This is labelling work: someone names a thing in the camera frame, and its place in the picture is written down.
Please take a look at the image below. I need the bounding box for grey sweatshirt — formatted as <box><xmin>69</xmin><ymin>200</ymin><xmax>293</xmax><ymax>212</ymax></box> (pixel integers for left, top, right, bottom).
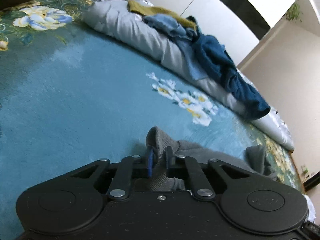
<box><xmin>134</xmin><ymin>126</ymin><xmax>278</xmax><ymax>193</ymax></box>

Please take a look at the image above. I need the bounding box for teal floral bed blanket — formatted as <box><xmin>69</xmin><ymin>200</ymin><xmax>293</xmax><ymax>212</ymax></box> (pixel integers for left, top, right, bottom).
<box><xmin>1</xmin><ymin>0</ymin><xmax>303</xmax><ymax>239</ymax></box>

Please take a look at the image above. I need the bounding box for olive green garment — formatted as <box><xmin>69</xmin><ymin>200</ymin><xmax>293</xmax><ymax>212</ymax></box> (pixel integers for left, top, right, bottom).
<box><xmin>127</xmin><ymin>1</ymin><xmax>197</xmax><ymax>31</ymax></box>

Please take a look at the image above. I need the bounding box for light blue garment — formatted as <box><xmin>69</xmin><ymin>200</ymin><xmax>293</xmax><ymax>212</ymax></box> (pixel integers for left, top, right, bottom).
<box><xmin>143</xmin><ymin>14</ymin><xmax>208</xmax><ymax>80</ymax></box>

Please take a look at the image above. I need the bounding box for grey floral folded duvet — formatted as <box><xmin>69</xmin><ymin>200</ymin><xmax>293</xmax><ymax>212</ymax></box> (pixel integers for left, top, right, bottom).
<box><xmin>82</xmin><ymin>0</ymin><xmax>295</xmax><ymax>151</ymax></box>

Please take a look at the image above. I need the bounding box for green potted plant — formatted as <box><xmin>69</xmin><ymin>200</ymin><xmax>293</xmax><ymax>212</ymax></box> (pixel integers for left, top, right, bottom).
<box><xmin>285</xmin><ymin>2</ymin><xmax>303</xmax><ymax>22</ymax></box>

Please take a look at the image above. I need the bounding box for white black wardrobe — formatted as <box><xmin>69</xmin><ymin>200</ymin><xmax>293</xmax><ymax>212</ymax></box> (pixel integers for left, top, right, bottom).
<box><xmin>148</xmin><ymin>0</ymin><xmax>296</xmax><ymax>67</ymax></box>

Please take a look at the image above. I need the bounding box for dark blue fleece garment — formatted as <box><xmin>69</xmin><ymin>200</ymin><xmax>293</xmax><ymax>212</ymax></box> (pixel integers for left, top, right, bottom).
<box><xmin>187</xmin><ymin>16</ymin><xmax>271</xmax><ymax>120</ymax></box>

